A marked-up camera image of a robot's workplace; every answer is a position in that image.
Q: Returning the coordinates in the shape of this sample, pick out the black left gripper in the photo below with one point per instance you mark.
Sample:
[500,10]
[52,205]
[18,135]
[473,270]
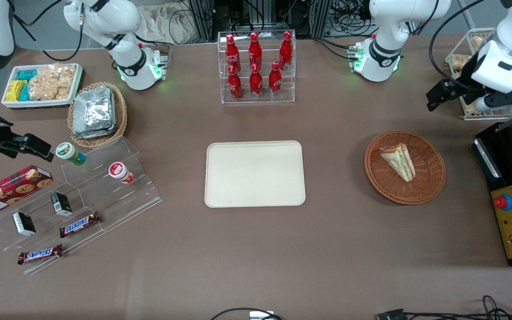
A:
[463,78]

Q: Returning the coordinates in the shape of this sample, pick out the plastic-wrapped triangle sandwich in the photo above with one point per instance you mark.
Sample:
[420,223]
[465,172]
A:
[400,162]

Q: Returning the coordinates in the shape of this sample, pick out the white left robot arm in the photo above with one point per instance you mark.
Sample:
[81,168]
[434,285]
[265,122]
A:
[385,26]

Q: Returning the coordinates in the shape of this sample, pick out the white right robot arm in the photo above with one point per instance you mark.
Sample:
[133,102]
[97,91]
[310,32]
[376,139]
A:
[127,58]

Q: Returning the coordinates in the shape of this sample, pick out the clear basket with bread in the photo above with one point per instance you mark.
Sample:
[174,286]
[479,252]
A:
[460,62]

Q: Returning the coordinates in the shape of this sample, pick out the round brown wicker basket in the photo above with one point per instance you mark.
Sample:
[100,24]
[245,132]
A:
[429,178]

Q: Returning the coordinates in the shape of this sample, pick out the oval brown wicker basket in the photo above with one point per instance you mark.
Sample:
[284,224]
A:
[120,115]

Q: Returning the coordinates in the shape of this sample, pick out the beige rectangular tray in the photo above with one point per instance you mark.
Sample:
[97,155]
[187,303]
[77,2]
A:
[255,174]

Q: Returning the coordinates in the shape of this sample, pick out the red tartan cookie box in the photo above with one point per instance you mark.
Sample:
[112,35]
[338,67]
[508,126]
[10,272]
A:
[11,189]

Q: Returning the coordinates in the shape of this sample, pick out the green-lidded snack cup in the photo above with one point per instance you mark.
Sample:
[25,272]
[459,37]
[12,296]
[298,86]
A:
[68,152]

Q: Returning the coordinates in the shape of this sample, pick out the white rectangular snack bin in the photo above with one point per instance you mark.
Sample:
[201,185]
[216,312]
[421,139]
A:
[11,103]

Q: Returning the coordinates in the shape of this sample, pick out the yellow snack packet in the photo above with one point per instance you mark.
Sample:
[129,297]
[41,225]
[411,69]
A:
[14,91]

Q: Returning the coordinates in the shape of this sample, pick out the small black box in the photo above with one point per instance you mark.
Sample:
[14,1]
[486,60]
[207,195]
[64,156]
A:
[24,224]
[62,204]

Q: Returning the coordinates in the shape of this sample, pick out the clear bag of crackers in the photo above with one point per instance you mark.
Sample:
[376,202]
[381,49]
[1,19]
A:
[51,82]

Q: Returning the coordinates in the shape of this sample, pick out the teal snack packet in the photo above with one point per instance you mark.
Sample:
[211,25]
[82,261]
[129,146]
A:
[27,74]

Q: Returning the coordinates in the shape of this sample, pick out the silver foil packs stack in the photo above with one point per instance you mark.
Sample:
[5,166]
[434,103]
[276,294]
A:
[94,111]

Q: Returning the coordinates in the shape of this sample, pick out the brown Snickers bar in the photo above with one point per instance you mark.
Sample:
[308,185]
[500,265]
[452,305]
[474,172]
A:
[79,224]
[40,254]

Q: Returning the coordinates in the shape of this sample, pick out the red-lidded snack cup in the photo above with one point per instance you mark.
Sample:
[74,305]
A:
[119,171]

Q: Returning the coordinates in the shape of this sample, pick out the clear acrylic step display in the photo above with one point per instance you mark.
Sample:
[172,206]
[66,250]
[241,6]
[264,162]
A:
[118,202]

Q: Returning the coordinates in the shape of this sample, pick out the red emergency stop button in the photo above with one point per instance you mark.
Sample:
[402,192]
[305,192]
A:
[502,202]

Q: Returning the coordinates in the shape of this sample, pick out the red cola bottle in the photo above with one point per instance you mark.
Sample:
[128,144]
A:
[255,49]
[275,82]
[256,84]
[286,49]
[232,51]
[235,86]

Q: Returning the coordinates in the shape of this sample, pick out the black appliance with yellow panel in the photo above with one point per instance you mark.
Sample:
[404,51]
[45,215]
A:
[511,240]

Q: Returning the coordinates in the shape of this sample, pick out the clear acrylic bottle rack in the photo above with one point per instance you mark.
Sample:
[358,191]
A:
[265,101]

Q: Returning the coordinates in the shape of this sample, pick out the beige cloth bag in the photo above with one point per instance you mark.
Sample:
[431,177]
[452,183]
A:
[167,22]

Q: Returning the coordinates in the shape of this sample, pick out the small white device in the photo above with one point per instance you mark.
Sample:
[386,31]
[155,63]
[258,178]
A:
[261,315]

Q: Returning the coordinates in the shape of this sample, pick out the aluminium frame rack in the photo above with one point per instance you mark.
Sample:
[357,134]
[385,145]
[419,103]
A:
[220,18]

